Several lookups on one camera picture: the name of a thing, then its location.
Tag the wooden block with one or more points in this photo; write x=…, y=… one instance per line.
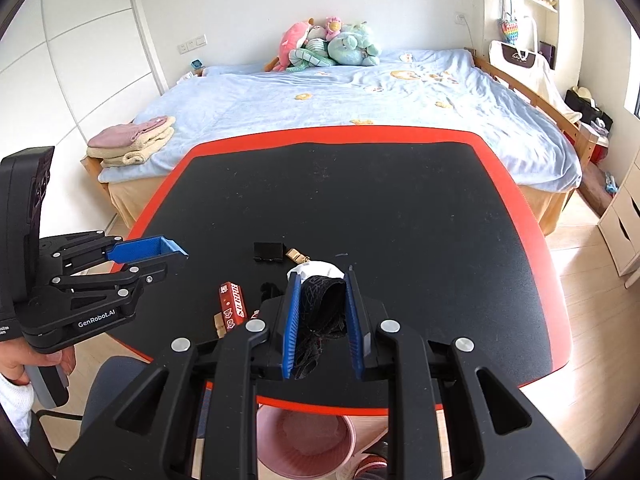
x=219, y=325

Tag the teal plush toy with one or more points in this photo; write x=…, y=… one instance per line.
x=352, y=46

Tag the white crumpled cloth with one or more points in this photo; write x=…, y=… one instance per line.
x=312, y=268

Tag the rainbow knitted bag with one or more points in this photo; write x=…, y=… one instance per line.
x=509, y=22

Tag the small red box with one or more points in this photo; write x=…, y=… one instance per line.
x=232, y=306

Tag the striped green plush toy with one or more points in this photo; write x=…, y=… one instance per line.
x=313, y=53

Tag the folded pink beige blankets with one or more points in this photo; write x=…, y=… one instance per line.
x=131, y=144

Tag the black hair clump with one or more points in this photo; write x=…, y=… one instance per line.
x=322, y=317

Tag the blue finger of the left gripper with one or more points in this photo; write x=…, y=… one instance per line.
x=144, y=248
x=156, y=269

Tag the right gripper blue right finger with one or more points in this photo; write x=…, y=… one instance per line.
x=354, y=330

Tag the bed with blue sheet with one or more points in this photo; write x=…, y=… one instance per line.
x=543, y=150

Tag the white tote bag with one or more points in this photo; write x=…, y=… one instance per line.
x=522, y=61

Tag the person's left hand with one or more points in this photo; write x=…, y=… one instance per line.
x=17, y=354

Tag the red and black table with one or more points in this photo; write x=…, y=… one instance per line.
x=429, y=219

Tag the wooden clip by stand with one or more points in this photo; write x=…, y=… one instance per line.
x=297, y=256

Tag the black phone stand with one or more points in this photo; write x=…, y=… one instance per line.
x=269, y=252

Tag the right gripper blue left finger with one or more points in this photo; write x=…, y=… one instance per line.
x=290, y=323

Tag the pink plush toy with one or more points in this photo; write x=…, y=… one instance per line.
x=292, y=39

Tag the black office chair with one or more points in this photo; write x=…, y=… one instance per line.
x=95, y=383

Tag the pink trash bin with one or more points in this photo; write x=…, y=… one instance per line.
x=298, y=445

